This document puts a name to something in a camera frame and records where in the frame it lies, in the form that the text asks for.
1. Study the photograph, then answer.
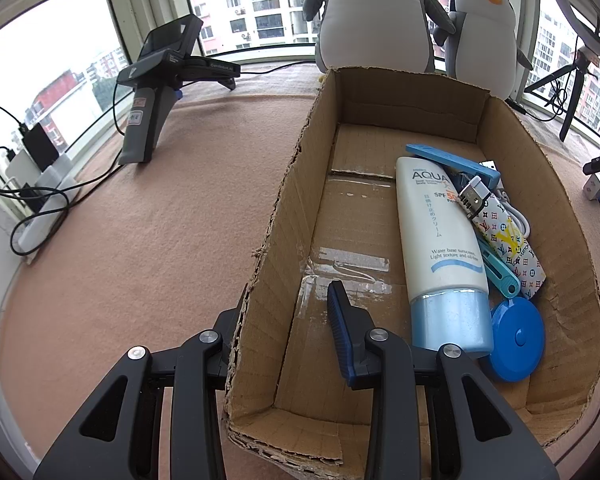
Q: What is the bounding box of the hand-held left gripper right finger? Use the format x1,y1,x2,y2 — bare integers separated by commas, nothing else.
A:
326,280,553,480

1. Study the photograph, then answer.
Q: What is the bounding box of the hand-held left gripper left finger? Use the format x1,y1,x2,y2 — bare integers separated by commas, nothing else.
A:
32,307,243,480

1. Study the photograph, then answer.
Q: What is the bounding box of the white usb cable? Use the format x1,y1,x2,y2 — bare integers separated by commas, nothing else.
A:
480,160,532,237

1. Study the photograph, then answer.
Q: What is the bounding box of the patterned white lighter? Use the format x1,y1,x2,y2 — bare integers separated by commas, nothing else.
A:
457,177,547,301

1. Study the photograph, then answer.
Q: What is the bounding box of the cardboard box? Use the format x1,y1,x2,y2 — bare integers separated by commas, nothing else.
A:
223,66,600,466

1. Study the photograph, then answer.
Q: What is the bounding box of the white blue sunscreen tube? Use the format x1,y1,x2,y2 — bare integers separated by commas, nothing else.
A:
396,156,495,359

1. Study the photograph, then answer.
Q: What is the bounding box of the teal plastic clip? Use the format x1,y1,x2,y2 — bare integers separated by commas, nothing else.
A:
475,237,521,297

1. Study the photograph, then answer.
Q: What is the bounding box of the blue plastic phone stand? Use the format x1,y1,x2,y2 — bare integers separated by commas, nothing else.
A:
406,143,501,192

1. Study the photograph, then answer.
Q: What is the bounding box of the round blue tape measure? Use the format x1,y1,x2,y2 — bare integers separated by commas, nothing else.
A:
489,297,546,382

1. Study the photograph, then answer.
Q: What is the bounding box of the black tripod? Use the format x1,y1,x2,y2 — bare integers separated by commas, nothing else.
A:
524,47,599,142

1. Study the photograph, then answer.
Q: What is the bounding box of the small penguin plush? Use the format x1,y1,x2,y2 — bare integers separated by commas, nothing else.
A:
432,0,534,101

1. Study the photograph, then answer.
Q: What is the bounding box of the white power strip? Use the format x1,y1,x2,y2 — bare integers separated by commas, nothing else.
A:
14,159,75,262

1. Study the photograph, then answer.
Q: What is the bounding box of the checkered beige cloth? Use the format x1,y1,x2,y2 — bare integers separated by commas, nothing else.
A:
177,57,600,163

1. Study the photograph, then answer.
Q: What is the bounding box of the black power adapter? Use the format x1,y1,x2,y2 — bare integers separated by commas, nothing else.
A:
22,122,62,172

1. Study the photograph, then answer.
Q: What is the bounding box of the white power adapter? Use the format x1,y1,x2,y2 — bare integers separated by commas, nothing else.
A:
5,152,37,187

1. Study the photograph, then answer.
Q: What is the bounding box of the large penguin plush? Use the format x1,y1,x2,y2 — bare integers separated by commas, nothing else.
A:
302,0,456,74

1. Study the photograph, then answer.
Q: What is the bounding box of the black ring light cable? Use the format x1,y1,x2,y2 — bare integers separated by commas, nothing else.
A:
544,76,577,122

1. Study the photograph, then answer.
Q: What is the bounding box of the black device cable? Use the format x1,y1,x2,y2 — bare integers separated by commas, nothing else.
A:
9,60,327,257

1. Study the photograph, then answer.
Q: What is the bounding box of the white window frame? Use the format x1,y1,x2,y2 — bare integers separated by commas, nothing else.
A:
0,0,600,141

